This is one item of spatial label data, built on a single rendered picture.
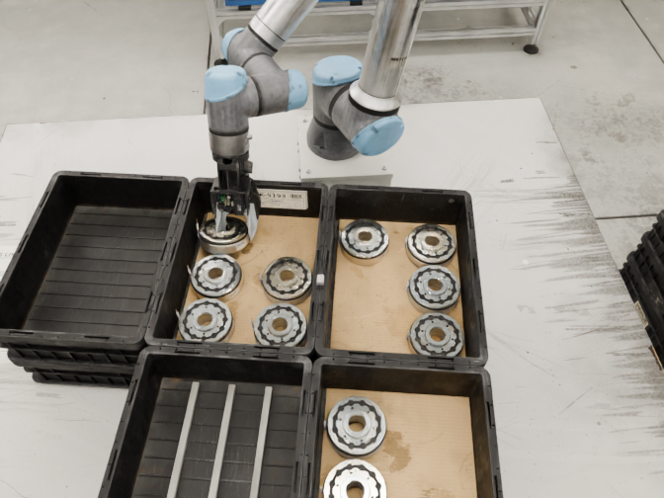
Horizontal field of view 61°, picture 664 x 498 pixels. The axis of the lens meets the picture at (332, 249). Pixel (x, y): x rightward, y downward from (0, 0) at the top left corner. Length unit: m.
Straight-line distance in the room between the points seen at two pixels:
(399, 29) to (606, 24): 2.69
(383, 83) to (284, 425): 0.69
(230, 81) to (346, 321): 0.50
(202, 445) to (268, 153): 0.85
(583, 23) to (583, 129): 0.91
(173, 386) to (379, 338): 0.40
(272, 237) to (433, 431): 0.53
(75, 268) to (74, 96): 1.94
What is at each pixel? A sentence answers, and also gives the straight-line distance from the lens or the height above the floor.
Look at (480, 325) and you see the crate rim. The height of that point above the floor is 0.92.
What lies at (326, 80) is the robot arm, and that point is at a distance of 1.30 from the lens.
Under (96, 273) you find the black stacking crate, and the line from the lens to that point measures 1.28.
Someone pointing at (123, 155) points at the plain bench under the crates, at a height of 0.70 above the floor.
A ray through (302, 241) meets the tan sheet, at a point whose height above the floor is 0.83.
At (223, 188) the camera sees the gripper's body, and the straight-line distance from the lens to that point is 1.09.
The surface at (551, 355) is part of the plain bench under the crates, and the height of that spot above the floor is 0.70.
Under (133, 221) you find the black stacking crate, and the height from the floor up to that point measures 0.83.
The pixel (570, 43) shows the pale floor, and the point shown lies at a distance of 3.50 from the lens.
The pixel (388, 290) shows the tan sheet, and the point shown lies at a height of 0.83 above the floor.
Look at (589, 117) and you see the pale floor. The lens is 3.04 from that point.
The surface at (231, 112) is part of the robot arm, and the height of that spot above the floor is 1.15.
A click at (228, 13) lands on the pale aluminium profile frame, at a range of 2.96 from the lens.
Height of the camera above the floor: 1.81
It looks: 54 degrees down
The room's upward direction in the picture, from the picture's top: straight up
